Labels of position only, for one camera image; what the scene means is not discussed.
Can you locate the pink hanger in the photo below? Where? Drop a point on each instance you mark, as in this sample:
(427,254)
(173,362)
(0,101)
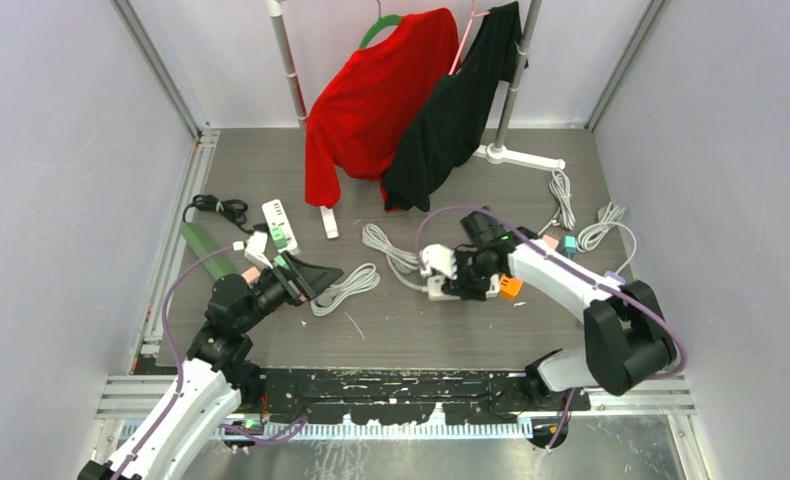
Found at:
(473,16)

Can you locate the red shirt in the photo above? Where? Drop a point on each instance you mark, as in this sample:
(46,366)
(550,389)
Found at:
(357,121)

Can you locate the clothes rack right pole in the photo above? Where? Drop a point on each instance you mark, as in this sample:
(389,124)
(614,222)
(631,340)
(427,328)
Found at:
(496,151)

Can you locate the green power strip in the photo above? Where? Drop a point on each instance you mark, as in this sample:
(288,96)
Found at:
(202,244)

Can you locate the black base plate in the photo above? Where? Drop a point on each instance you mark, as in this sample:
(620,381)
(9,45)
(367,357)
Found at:
(399,396)

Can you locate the pink plug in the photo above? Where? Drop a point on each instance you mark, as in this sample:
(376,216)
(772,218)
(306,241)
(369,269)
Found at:
(251,275)
(551,241)

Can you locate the black shirt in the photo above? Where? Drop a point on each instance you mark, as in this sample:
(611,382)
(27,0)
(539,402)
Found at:
(447,130)

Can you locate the clothes rack left pole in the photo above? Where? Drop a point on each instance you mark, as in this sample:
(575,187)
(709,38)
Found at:
(275,12)

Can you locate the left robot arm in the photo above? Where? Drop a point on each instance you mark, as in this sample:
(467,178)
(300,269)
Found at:
(213,377)

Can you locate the green hanger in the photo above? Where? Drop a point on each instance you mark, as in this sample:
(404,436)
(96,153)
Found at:
(382,23)

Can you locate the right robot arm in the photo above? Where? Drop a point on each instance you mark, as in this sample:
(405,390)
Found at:
(625,338)

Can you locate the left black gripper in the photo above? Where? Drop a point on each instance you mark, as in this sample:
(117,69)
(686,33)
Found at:
(304,281)

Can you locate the purple power strip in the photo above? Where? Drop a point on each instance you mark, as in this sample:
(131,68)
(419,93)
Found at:
(615,277)

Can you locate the orange power strip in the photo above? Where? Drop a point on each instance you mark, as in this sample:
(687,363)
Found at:
(509,287)

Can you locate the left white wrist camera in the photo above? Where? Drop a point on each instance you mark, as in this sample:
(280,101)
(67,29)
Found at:
(255,250)

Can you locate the teal plug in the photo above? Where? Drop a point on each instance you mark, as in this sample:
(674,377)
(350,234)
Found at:
(568,246)

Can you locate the white power strip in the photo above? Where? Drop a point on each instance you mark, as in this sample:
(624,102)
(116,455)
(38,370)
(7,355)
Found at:
(275,214)
(435,289)

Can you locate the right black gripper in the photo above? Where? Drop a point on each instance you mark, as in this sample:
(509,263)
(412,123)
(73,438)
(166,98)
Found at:
(462,286)

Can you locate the clothes rack pole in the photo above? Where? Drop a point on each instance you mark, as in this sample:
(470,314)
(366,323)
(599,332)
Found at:
(496,151)
(275,12)

